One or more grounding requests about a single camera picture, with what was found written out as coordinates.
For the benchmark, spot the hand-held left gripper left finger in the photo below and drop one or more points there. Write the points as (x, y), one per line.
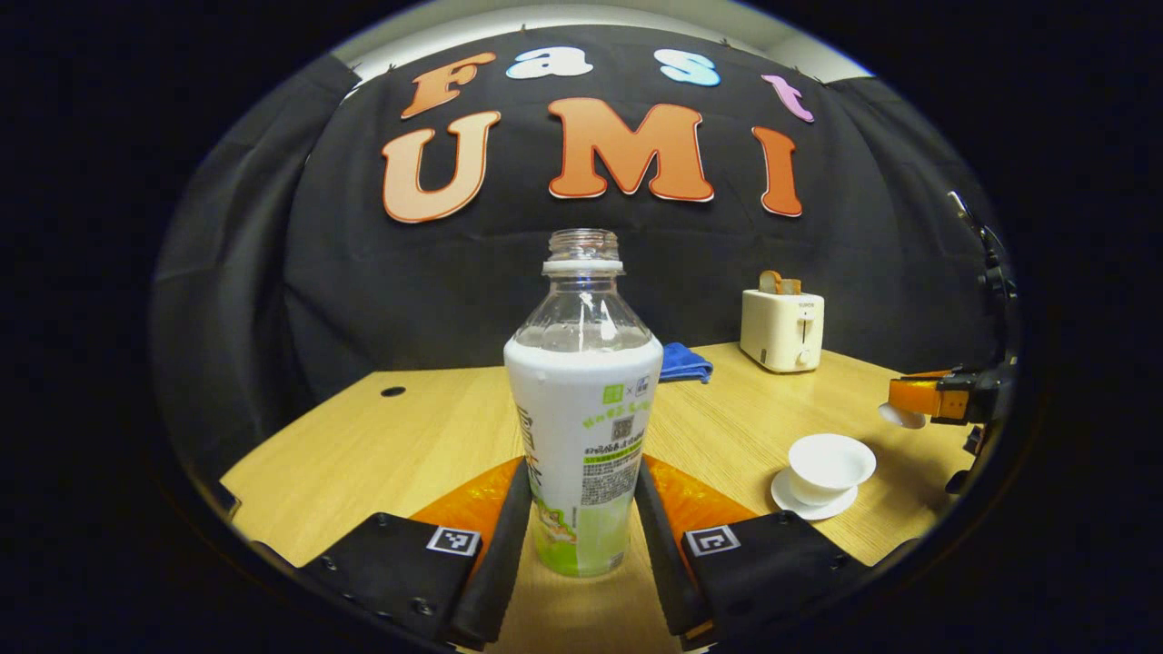
(500, 563)

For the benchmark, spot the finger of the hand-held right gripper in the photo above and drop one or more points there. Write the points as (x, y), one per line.
(918, 398)

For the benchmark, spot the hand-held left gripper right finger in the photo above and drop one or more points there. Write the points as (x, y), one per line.
(663, 554)

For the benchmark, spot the white teacup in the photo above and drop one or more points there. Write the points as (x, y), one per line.
(831, 459)

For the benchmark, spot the clear water bottle green label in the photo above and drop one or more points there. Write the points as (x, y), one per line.
(581, 409)

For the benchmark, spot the white saucer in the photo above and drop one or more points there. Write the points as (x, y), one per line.
(818, 511)

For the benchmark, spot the cream toaster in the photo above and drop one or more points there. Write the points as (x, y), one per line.
(772, 331)

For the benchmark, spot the blue folded towel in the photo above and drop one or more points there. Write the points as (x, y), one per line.
(681, 361)

